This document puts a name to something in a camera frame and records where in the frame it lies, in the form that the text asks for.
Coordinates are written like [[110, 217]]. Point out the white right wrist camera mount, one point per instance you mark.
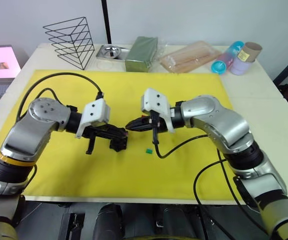
[[153, 100]]

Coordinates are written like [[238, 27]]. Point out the dark rounded shape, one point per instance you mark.
[[110, 220], [178, 220]]

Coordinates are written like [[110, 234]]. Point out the black vertical pole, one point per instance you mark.
[[106, 22]]

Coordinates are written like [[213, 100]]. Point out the green rectangular box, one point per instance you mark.
[[140, 55]]

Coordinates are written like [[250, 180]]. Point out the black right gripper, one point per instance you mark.
[[161, 126]]

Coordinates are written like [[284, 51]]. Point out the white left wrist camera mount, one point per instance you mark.
[[96, 110]]

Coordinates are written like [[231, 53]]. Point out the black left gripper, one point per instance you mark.
[[93, 132]]

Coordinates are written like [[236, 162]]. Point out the yellow table mat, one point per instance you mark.
[[133, 175]]

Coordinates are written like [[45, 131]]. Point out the lavender cup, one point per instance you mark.
[[241, 67]]

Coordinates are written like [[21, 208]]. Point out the steel tray with round dish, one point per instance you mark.
[[110, 51]]

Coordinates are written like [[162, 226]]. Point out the black fuse box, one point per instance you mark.
[[118, 142]]

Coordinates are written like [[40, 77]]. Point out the wooden sticks in clear package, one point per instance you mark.
[[188, 57]]

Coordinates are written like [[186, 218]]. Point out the small green fuse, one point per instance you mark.
[[148, 150]]

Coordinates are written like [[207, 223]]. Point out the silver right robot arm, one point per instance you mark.
[[221, 120]]

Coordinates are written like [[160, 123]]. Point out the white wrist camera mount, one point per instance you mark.
[[153, 100], [96, 110]]

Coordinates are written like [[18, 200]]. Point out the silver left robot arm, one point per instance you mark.
[[33, 130]]

